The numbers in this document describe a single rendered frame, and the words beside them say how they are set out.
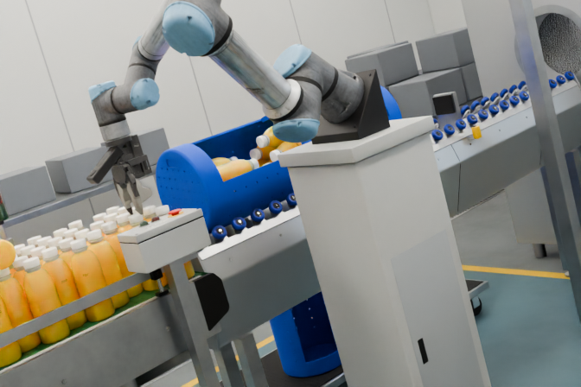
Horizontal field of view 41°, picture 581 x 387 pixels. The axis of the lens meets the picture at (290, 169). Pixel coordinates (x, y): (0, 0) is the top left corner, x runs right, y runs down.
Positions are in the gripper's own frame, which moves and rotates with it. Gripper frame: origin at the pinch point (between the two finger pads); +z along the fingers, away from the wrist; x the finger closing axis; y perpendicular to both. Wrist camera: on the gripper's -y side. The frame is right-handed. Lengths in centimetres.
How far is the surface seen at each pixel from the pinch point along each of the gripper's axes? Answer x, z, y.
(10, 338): -8.7, 15.6, -43.6
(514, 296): 33, 113, 192
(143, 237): -21.9, 3.2, -10.4
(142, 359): -10.8, 34.9, -15.5
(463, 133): 1, 20, 144
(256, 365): 3, 59, 25
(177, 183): 12.3, -0.7, 22.8
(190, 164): 2.1, -6.2, 22.8
